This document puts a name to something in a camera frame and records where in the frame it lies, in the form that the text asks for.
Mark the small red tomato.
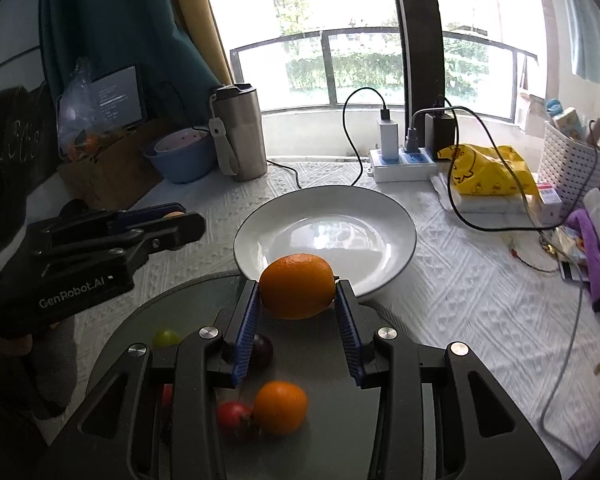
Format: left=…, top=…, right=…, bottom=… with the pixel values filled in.
left=216, top=401, right=252, bottom=434

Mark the small green fruit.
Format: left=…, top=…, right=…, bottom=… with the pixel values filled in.
left=151, top=330, right=182, bottom=351

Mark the small orange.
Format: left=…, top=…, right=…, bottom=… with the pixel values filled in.
left=252, top=380, right=309, bottom=437

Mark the dark plum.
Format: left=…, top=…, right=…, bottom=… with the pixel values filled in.
left=248, top=334, right=274, bottom=376

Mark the large orange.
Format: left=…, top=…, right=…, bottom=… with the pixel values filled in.
left=259, top=254, right=336, bottom=321

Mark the brown cardboard box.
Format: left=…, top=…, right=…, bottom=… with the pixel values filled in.
left=58, top=122, right=170, bottom=210

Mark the blue bowl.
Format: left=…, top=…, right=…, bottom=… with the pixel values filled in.
left=143, top=126, right=216, bottom=184

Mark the clear plastic bag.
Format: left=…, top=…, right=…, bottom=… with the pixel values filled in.
left=57, top=58, right=110, bottom=162

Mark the stainless steel tumbler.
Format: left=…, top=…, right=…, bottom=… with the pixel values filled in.
left=209, top=84, right=268, bottom=182

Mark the small dark screen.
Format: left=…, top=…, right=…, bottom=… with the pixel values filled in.
left=91, top=65, right=144, bottom=128

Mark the dark green round tray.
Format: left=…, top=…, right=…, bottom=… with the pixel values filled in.
left=85, top=270, right=406, bottom=480

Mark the white textured tablecloth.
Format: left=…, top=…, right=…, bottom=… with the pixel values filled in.
left=44, top=162, right=600, bottom=476

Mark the purple towel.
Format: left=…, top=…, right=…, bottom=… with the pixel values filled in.
left=566, top=209, right=600, bottom=312

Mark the white ceramic plate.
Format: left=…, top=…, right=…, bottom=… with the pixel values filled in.
left=233, top=185, right=417, bottom=300

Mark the teal curtain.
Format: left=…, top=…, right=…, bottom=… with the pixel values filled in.
left=38, top=0, right=220, bottom=128

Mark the yellow curtain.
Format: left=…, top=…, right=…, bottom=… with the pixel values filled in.
left=172, top=0, right=233, bottom=84

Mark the white charger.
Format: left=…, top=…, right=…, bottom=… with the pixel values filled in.
left=378, top=107, right=399, bottom=162

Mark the balcony railing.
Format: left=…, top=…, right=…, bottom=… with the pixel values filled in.
left=230, top=26, right=539, bottom=122

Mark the small white red box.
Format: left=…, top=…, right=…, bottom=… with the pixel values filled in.
left=532, top=183, right=562, bottom=226

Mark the white power strip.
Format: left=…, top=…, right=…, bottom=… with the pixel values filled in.
left=370, top=148, right=438, bottom=183

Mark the yellow plastic bag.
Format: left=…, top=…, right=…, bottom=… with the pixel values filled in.
left=451, top=144, right=536, bottom=196

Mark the black power adapter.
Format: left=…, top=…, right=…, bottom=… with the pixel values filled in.
left=424, top=112, right=455, bottom=162

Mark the white woven basket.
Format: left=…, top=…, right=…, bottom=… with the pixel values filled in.
left=538, top=122, right=600, bottom=220

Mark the grey cable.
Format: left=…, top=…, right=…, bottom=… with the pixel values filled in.
left=538, top=278, right=589, bottom=461

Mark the bead bracelet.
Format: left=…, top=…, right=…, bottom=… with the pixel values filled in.
left=508, top=238, right=562, bottom=276

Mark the long black cable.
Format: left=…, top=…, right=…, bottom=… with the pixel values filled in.
left=404, top=95, right=600, bottom=233

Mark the black charger cable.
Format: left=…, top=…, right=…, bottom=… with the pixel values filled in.
left=341, top=86, right=392, bottom=188

